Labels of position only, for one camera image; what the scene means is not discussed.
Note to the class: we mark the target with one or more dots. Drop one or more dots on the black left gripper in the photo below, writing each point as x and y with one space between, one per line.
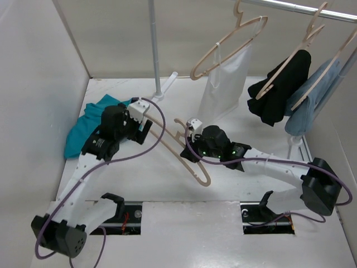
138 135

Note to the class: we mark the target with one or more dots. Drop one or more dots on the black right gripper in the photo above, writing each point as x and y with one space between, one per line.
193 144

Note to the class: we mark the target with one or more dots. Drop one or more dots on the teal t shirt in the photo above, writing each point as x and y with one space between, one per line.
86 124

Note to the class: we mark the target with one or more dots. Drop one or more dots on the beige wooden hanger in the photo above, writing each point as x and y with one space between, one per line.
177 138

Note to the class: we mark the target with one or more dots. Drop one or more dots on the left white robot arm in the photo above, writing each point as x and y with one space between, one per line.
67 223

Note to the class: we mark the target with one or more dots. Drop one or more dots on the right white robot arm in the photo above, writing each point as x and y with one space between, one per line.
314 186

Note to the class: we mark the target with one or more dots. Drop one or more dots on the beige hanger holding black garment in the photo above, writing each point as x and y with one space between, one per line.
311 32

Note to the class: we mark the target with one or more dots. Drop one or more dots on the beige hanger holding denim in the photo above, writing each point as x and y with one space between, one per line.
344 45

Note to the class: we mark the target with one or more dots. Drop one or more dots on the white rack base foot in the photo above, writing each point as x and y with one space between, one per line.
165 87

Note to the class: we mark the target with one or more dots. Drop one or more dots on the white hanging cloth bag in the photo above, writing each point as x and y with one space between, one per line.
224 86

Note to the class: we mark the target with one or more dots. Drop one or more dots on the black hanging garment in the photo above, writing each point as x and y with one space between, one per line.
271 107

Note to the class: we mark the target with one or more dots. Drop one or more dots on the white rack right base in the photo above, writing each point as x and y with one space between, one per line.
299 156

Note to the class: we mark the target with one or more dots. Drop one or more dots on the blue denim hanging garment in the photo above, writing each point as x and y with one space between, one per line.
301 119

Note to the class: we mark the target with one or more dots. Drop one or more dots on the silver rack top bar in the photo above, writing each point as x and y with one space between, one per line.
296 8

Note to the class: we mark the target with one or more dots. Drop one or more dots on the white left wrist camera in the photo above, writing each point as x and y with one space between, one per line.
137 109

